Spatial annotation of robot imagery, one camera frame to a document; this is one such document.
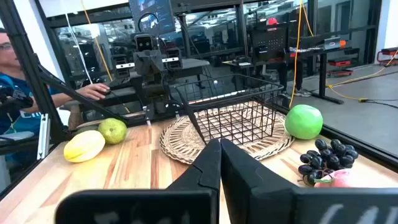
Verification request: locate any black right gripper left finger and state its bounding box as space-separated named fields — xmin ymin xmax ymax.
xmin=55 ymin=138 xmax=222 ymax=224

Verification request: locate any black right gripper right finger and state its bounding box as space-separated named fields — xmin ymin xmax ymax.
xmin=220 ymin=138 xmax=398 ymax=224

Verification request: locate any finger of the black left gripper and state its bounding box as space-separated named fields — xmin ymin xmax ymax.
xmin=165 ymin=47 xmax=183 ymax=72
xmin=112 ymin=54 xmax=131 ymax=79

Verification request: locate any light green round fruit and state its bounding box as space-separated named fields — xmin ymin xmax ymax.
xmin=98 ymin=118 xmax=127 ymax=145

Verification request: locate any pink peach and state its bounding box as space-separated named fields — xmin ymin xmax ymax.
xmin=313 ymin=169 xmax=358 ymax=189

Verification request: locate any black grape bunch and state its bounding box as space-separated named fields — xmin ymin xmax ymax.
xmin=297 ymin=138 xmax=359 ymax=187

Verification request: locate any yellow star fruit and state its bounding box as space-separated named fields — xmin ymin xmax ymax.
xmin=63 ymin=129 xmax=106 ymax=164

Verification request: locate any green apple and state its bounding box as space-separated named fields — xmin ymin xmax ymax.
xmin=284 ymin=104 xmax=324 ymax=140

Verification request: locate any dark computer monitor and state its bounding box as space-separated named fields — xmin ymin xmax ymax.
xmin=129 ymin=0 xmax=177 ymax=37

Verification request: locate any round woven placemat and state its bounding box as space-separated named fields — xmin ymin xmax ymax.
xmin=159 ymin=101 xmax=295 ymax=165

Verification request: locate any black pegboard workbench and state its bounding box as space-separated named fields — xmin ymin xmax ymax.
xmin=248 ymin=23 xmax=361 ymax=105

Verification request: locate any person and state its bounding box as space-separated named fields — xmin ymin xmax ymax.
xmin=0 ymin=27 xmax=110 ymax=166

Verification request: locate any red cart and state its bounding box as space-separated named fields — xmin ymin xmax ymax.
xmin=376 ymin=46 xmax=398 ymax=67

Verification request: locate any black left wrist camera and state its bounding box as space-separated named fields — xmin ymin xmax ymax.
xmin=134 ymin=32 xmax=154 ymax=53

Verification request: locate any thin white cable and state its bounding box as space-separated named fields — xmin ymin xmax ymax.
xmin=63 ymin=12 xmax=94 ymax=85

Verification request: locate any black wire basket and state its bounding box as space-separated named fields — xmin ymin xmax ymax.
xmin=173 ymin=73 xmax=285 ymax=146

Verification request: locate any black aluminium rig frame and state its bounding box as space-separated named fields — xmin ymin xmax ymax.
xmin=0 ymin=0 xmax=398 ymax=170

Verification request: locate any silver aluminium bracket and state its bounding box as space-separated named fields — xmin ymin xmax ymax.
xmin=36 ymin=113 xmax=50 ymax=161

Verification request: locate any hanging yellow cable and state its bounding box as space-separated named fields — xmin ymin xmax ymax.
xmin=288 ymin=0 xmax=315 ymax=109

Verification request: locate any yellow floor extension cable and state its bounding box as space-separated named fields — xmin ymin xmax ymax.
xmin=325 ymin=49 xmax=398 ymax=103

